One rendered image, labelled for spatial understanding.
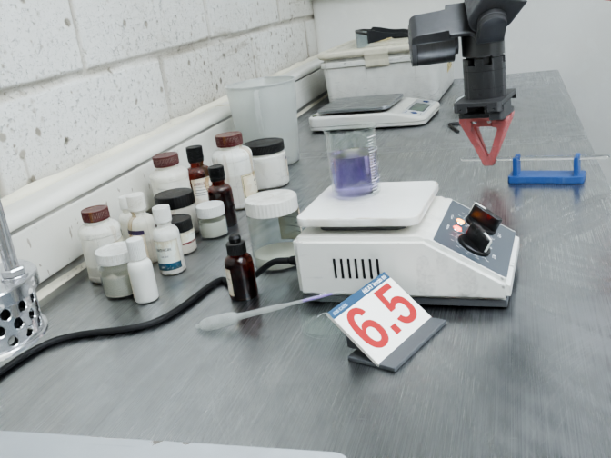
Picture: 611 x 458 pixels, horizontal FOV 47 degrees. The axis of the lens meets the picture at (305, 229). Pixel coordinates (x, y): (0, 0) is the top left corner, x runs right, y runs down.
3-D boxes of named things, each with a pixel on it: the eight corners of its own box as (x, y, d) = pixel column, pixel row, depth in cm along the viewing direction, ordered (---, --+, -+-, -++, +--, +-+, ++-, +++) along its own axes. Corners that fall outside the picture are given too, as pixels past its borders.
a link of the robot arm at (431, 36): (509, 14, 84) (497, -39, 88) (413, 27, 86) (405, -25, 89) (499, 75, 95) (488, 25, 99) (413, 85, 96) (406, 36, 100)
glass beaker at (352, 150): (345, 189, 76) (337, 114, 73) (392, 190, 73) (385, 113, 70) (318, 206, 71) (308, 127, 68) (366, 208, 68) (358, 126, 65)
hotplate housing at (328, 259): (520, 256, 73) (517, 183, 71) (510, 312, 62) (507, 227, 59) (320, 255, 81) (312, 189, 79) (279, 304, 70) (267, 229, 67)
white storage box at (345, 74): (461, 79, 199) (457, 27, 194) (445, 103, 166) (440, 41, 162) (355, 89, 209) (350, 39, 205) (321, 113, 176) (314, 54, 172)
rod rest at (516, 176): (586, 177, 97) (585, 152, 95) (583, 184, 94) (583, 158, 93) (512, 176, 101) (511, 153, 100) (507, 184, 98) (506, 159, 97)
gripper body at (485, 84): (453, 117, 95) (449, 62, 93) (472, 103, 104) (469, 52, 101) (501, 115, 92) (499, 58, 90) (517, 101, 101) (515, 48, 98)
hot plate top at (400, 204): (440, 188, 73) (440, 179, 73) (418, 226, 62) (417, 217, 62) (332, 191, 77) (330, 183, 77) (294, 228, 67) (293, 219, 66)
